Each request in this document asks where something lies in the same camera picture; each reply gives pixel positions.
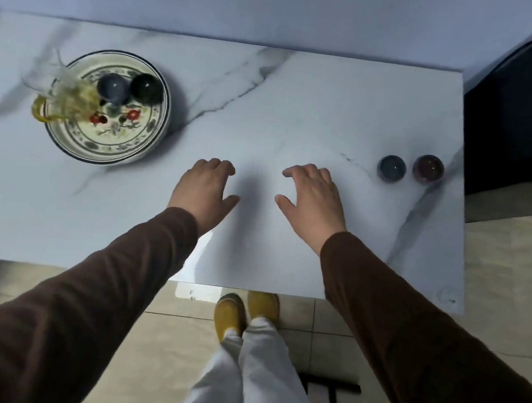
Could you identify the person's right hand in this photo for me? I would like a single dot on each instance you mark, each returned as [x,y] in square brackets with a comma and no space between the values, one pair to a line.
[317,208]

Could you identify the person's left hand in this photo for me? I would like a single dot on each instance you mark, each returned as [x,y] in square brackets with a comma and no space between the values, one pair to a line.
[201,193]

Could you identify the dark blue teacup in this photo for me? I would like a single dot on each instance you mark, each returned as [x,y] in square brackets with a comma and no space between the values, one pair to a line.
[391,168]

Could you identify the dark green teacup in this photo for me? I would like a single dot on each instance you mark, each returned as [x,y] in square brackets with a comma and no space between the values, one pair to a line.
[146,88]

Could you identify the purple teacup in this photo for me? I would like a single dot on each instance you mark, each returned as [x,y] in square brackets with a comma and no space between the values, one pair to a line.
[428,168]

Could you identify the light grey-blue teacup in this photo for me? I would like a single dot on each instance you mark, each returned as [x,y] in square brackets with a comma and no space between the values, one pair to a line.
[112,89]

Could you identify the glass pitcher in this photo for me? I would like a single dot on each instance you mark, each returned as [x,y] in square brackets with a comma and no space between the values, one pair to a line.
[72,98]

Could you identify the person's left forearm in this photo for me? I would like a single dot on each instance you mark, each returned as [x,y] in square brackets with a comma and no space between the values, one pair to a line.
[72,311]

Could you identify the person's right forearm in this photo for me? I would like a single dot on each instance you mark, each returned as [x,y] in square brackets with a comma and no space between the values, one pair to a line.
[421,345]

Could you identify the person's right leg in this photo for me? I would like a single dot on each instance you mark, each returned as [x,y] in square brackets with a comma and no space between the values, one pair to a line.
[276,383]

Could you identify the person's leg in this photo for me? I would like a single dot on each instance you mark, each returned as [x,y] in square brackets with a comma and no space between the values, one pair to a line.
[215,386]
[276,383]

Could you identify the person's left leg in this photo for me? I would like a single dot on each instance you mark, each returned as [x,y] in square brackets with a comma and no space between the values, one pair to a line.
[215,386]

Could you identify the floral ceramic plate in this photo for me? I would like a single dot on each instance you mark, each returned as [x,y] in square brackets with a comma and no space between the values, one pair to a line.
[112,142]

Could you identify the yellow right shoe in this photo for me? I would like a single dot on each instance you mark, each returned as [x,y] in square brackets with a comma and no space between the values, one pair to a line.
[263,305]

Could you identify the yellow shoe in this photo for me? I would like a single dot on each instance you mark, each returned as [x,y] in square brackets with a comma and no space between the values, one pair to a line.
[229,315]
[263,305]

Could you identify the yellow left shoe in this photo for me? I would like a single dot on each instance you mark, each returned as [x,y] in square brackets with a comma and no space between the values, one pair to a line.
[229,315]

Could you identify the torn white sticker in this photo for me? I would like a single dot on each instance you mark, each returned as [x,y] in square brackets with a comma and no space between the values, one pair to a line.
[448,296]

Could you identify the dark cabinet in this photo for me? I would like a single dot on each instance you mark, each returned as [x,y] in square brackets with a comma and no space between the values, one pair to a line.
[511,138]

